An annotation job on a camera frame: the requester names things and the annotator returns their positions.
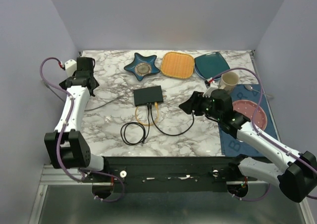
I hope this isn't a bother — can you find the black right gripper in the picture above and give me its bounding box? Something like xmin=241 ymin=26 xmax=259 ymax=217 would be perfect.
xmin=178 ymin=91 xmax=222 ymax=121

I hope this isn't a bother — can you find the black ethernet cable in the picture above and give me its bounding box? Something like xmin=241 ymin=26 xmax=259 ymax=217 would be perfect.
xmin=148 ymin=103 xmax=195 ymax=136

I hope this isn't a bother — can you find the yellow ethernet cable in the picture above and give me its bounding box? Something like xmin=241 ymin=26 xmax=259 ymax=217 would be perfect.
xmin=135 ymin=102 xmax=160 ymax=126

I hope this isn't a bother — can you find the grey ethernet cable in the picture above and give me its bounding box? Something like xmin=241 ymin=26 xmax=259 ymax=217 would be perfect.
xmin=43 ymin=81 xmax=129 ymax=111

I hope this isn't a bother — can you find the black network switch box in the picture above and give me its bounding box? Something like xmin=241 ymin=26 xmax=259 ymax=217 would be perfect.
xmin=133 ymin=86 xmax=163 ymax=107

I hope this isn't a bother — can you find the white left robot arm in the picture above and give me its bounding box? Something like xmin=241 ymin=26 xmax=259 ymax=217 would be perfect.
xmin=44 ymin=57 xmax=110 ymax=182

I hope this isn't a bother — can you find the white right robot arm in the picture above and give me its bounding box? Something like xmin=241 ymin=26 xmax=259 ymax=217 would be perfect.
xmin=179 ymin=89 xmax=317 ymax=203

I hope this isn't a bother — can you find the teal square plate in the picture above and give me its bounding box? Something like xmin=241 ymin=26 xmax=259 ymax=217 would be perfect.
xmin=194 ymin=52 xmax=230 ymax=80

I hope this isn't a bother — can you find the beige ceramic mug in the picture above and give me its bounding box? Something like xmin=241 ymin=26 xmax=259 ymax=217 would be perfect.
xmin=218 ymin=71 xmax=239 ymax=94

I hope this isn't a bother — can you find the orange woven square tray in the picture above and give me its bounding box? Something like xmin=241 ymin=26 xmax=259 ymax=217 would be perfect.
xmin=160 ymin=52 xmax=195 ymax=79

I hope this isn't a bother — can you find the pink dotted plate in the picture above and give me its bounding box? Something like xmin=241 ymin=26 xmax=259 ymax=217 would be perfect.
xmin=233 ymin=100 xmax=267 ymax=130

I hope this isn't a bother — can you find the metal spoon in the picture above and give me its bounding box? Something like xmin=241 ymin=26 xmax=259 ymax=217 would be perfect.
xmin=244 ymin=84 xmax=274 ymax=99

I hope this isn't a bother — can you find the blue cloth placemat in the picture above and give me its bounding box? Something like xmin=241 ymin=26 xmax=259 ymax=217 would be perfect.
xmin=219 ymin=84 xmax=278 ymax=157

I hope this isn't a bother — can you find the blue star-shaped dish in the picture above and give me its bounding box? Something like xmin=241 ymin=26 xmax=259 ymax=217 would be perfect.
xmin=124 ymin=53 xmax=160 ymax=81

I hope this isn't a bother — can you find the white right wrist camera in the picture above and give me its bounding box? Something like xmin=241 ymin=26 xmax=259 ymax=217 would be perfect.
xmin=203 ymin=86 xmax=218 ymax=98

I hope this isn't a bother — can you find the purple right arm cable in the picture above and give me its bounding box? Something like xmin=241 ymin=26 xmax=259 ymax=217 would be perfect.
xmin=205 ymin=67 xmax=317 ymax=202

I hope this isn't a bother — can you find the black mounting base plate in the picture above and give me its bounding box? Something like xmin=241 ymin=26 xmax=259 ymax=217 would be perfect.
xmin=81 ymin=156 xmax=273 ymax=194

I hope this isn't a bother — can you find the aluminium rail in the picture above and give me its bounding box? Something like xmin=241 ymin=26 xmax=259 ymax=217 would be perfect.
xmin=40 ymin=165 xmax=82 ymax=185

